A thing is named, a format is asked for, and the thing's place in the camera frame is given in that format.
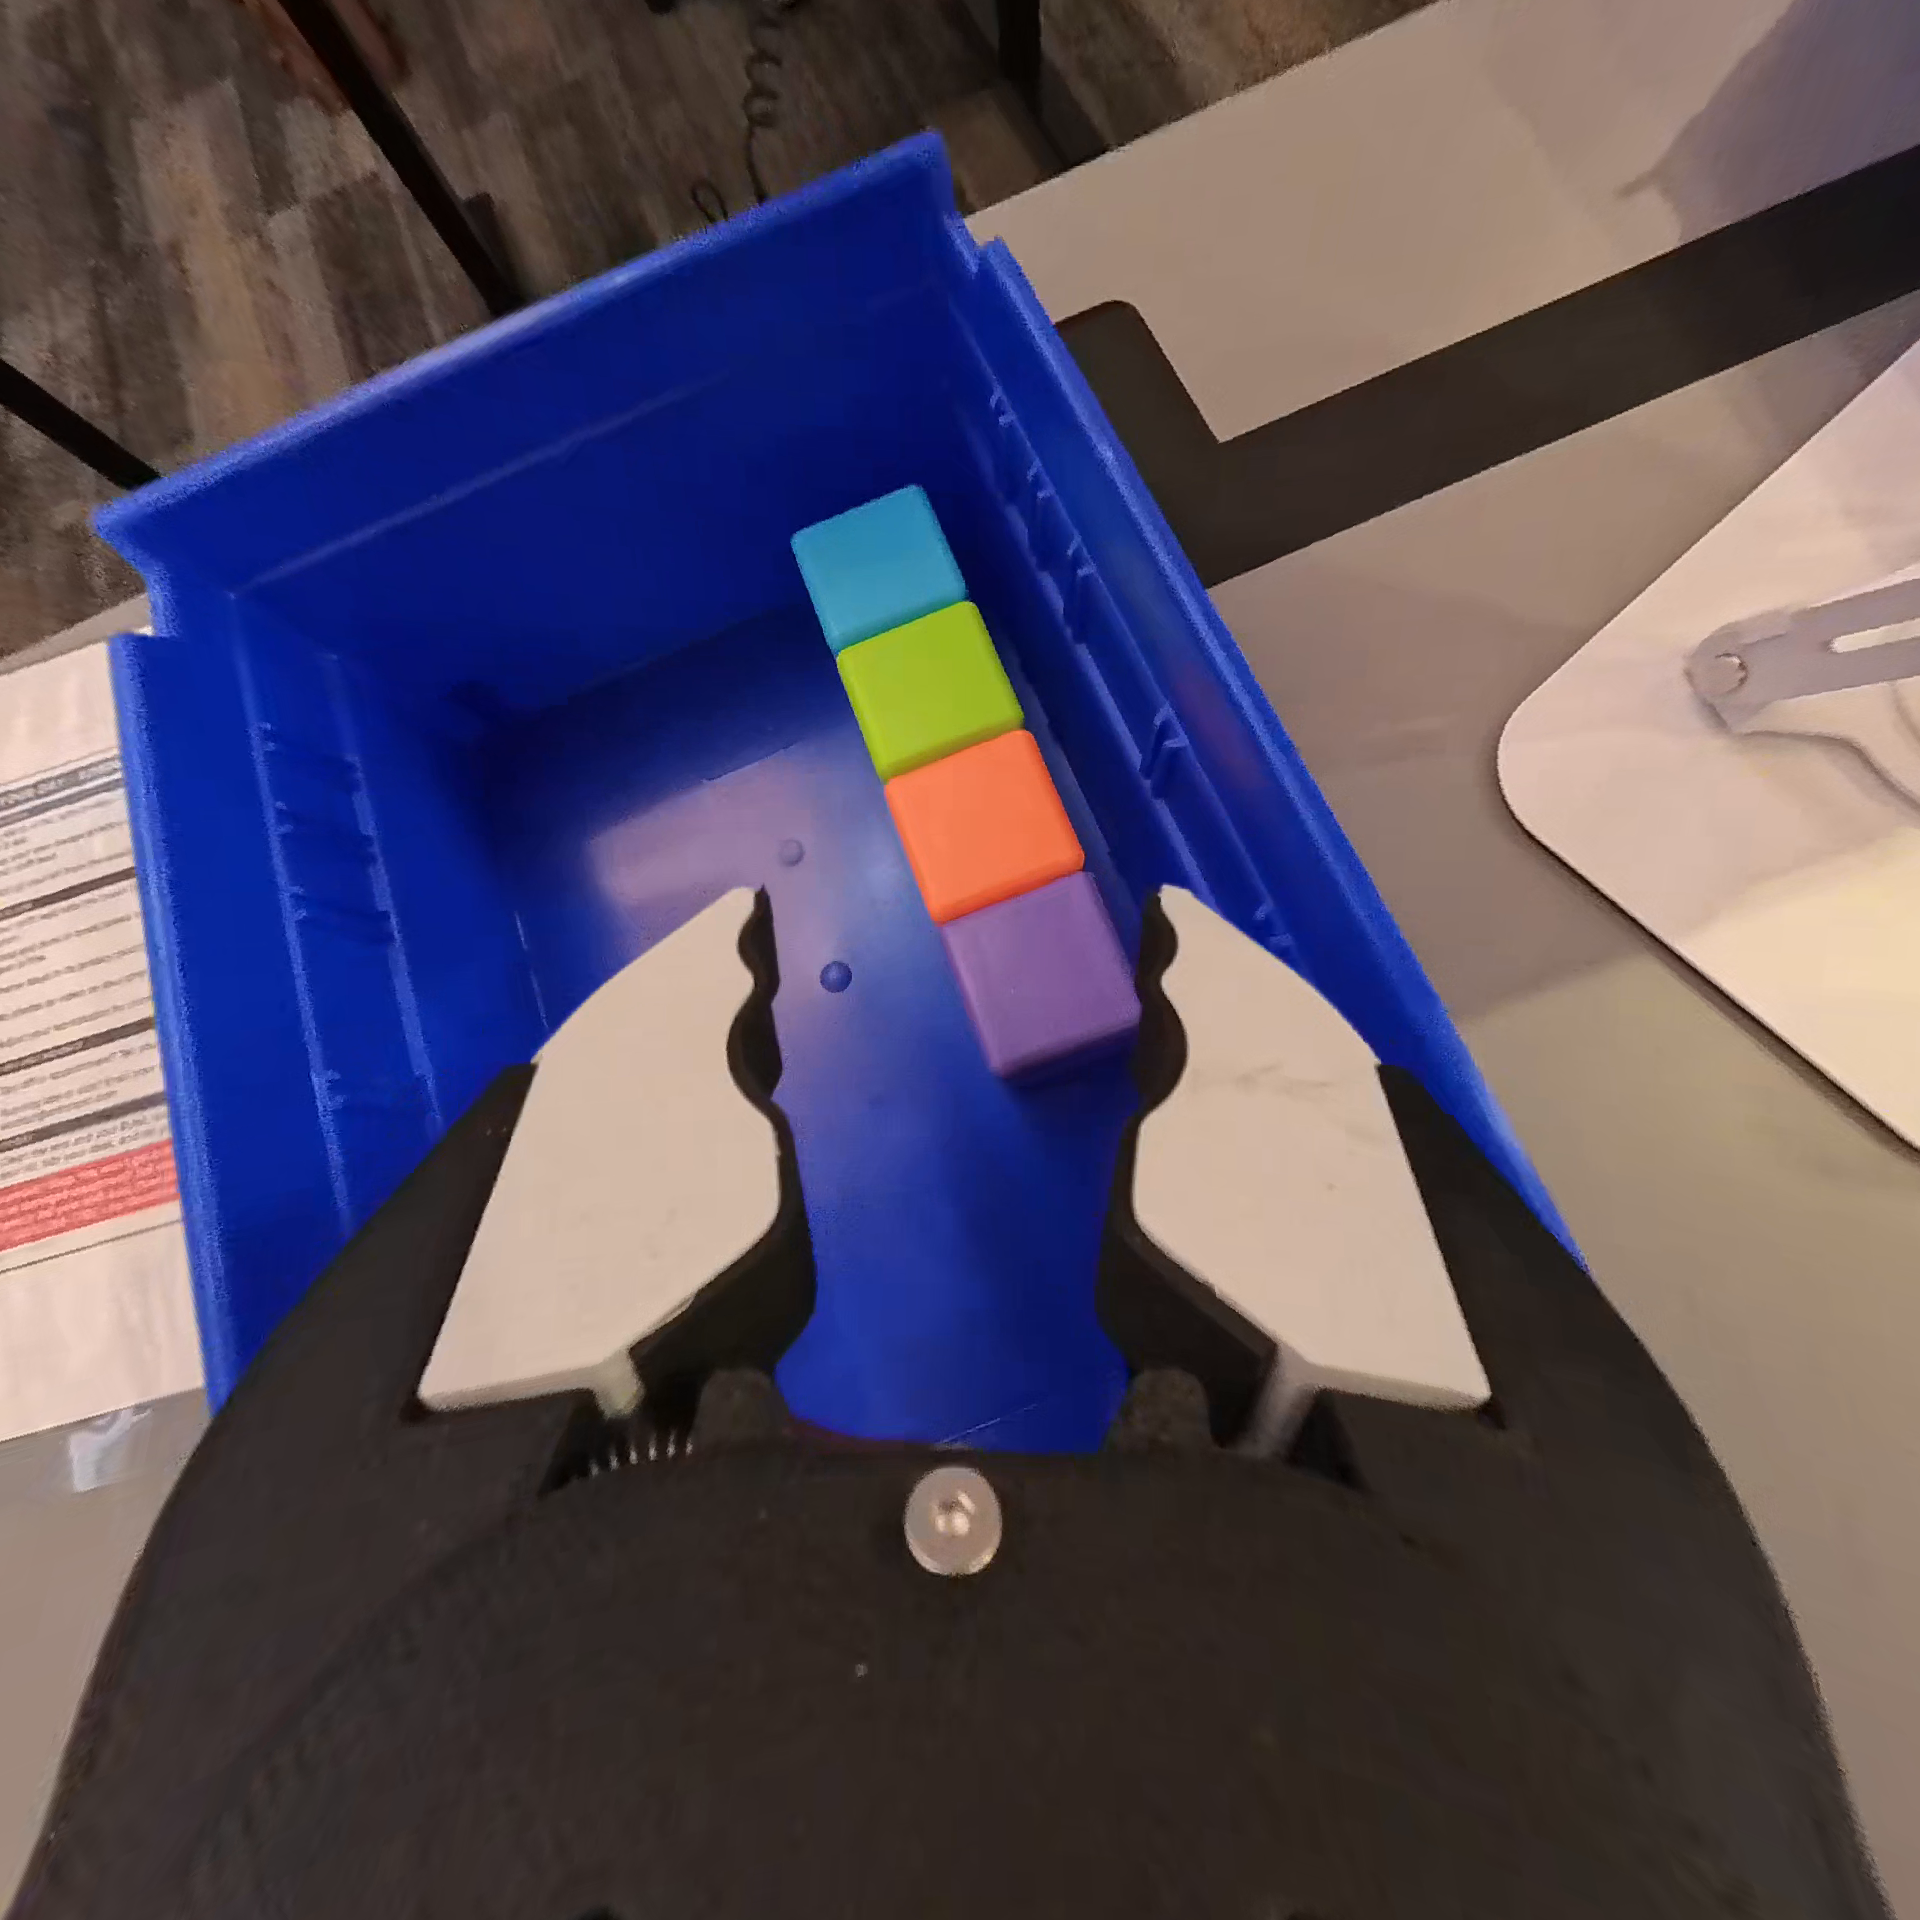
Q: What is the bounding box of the purple magnetic cube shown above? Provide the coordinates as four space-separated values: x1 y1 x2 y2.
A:
942 874 1144 1087

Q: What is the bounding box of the black coiled cable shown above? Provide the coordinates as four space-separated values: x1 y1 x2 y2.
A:
682 0 806 227

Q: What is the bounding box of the orange magnetic cube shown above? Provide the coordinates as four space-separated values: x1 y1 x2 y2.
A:
884 730 1087 923

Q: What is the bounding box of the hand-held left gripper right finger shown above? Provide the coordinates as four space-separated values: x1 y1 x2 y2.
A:
1095 885 1495 1453

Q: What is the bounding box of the green magnetic cube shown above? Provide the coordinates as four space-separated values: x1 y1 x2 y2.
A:
835 603 1026 781

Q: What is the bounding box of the blue plastic storage bin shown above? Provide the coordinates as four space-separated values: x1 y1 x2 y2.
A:
94 133 1594 1456

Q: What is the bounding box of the cyan magnetic cube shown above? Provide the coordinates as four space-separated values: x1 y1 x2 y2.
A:
792 485 964 655

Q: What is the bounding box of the black metal frame bar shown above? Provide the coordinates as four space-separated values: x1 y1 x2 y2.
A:
0 356 162 491
278 0 519 317

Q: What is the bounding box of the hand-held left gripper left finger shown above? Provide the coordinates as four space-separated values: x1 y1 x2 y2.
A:
417 885 820 1424

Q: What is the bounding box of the printed sheet with red band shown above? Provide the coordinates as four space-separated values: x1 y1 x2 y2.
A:
0 639 212 1442

